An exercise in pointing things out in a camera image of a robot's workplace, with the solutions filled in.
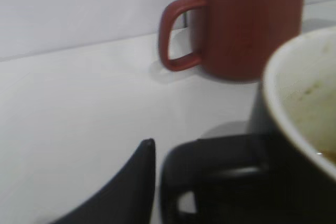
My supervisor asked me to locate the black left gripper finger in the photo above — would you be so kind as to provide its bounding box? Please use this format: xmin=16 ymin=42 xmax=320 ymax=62
xmin=55 ymin=138 xmax=156 ymax=223

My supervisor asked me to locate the black ceramic mug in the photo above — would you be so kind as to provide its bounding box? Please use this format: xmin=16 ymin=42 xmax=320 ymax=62
xmin=160 ymin=27 xmax=335 ymax=223

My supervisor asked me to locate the red ceramic mug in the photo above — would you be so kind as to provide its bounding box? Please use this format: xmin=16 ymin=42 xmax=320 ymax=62
xmin=158 ymin=0 xmax=304 ymax=81

